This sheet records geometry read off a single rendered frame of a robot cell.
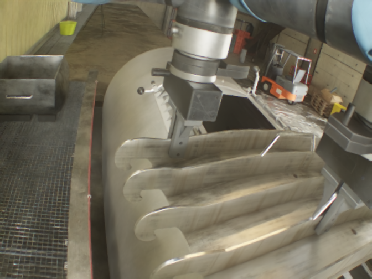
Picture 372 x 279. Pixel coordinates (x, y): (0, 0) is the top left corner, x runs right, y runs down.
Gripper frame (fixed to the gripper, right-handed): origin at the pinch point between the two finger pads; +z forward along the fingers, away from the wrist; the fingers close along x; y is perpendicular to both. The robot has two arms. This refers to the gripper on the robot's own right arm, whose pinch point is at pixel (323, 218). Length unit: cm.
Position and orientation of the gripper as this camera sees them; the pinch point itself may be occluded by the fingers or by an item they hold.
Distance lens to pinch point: 46.0
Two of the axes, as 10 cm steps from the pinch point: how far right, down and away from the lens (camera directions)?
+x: -3.2, -5.5, 7.7
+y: 9.3, -0.1, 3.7
